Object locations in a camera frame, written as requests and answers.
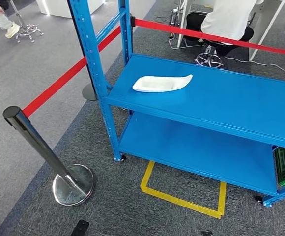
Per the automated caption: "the black power strip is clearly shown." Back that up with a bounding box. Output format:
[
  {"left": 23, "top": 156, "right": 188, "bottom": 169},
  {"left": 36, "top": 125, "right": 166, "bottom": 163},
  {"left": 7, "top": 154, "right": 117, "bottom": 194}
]
[{"left": 168, "top": 7, "right": 180, "bottom": 40}]

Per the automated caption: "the white plastic car part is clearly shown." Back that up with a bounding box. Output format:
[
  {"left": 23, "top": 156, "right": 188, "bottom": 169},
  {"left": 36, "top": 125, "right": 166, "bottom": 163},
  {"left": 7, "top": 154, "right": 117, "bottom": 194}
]
[{"left": 132, "top": 74, "right": 194, "bottom": 94}]

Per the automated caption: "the chrome stool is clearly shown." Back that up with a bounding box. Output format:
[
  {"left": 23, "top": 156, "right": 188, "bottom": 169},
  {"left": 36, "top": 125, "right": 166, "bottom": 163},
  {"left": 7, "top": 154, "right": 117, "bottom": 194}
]
[{"left": 9, "top": 0, "right": 45, "bottom": 44}]

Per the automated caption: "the black stool chrome base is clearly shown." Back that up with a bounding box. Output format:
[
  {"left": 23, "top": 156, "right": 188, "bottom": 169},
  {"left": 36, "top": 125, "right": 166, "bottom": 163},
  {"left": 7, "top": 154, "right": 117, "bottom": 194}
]
[{"left": 194, "top": 45, "right": 224, "bottom": 69}]

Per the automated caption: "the blue metal shelf rack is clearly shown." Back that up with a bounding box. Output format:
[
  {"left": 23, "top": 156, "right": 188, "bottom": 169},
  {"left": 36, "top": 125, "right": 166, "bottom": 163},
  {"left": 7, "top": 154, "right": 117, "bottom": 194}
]
[{"left": 67, "top": 0, "right": 285, "bottom": 208}]

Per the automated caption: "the white office desk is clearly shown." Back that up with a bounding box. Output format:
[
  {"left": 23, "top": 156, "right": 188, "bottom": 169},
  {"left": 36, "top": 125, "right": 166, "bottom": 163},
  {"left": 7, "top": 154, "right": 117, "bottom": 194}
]
[{"left": 176, "top": 0, "right": 285, "bottom": 62}]

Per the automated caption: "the dark flat robot plate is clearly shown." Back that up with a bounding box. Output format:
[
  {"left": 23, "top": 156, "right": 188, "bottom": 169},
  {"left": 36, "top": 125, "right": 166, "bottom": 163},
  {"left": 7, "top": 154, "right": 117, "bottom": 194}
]
[{"left": 70, "top": 219, "right": 91, "bottom": 236}]

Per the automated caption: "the thin black pole stand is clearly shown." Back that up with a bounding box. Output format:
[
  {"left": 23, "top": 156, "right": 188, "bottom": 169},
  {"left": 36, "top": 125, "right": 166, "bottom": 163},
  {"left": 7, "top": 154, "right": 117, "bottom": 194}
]
[{"left": 81, "top": 83, "right": 113, "bottom": 102}]

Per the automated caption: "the white display platform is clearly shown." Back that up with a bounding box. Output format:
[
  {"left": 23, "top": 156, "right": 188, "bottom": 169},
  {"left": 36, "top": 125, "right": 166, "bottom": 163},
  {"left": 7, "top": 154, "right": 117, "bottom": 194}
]
[{"left": 36, "top": 0, "right": 156, "bottom": 19}]

